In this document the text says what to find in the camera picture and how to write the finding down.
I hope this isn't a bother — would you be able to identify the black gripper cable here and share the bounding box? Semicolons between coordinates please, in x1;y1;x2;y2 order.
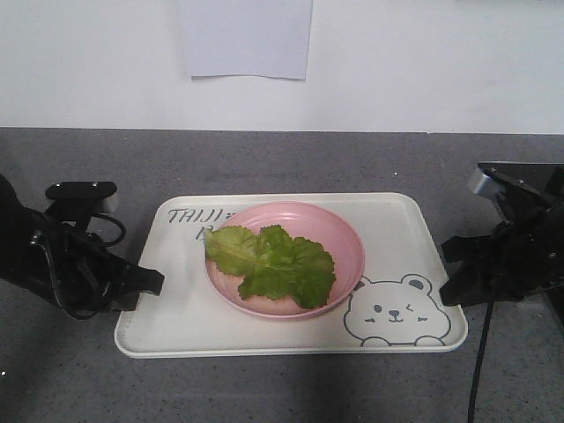
87;211;129;248
466;281;497;423

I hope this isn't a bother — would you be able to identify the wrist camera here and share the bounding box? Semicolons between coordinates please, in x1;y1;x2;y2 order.
468;161;524;202
45;182;119;232

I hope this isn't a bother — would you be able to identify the pink round plate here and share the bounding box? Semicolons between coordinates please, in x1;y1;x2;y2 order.
205;201;365;321

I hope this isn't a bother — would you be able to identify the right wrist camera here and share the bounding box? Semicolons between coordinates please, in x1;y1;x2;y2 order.
468;161;524;202

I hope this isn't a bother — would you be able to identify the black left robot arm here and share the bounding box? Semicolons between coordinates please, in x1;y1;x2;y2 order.
1;178;164;320

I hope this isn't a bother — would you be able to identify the white paper on wall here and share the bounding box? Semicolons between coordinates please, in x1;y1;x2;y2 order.
178;0;313;80

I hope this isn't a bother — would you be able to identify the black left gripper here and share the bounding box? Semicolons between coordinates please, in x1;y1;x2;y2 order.
30;215;165;320

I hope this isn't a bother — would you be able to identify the green lettuce leaf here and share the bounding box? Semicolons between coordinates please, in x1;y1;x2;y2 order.
204;225;336;309

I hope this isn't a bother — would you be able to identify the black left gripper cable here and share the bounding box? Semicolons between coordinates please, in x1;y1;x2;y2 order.
87;211;129;248

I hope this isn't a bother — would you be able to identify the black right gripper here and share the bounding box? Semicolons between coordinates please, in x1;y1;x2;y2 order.
440;175;563;307

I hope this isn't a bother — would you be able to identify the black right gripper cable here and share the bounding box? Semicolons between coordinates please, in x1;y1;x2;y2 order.
466;281;497;423

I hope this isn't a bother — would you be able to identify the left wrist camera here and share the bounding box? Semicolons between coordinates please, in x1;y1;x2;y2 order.
45;182;119;232

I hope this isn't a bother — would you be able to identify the black glass cooktop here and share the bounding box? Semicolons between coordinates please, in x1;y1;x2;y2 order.
478;161;563;184

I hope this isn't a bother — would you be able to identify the cream bear serving tray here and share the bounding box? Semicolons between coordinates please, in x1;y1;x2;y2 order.
115;193;468;359

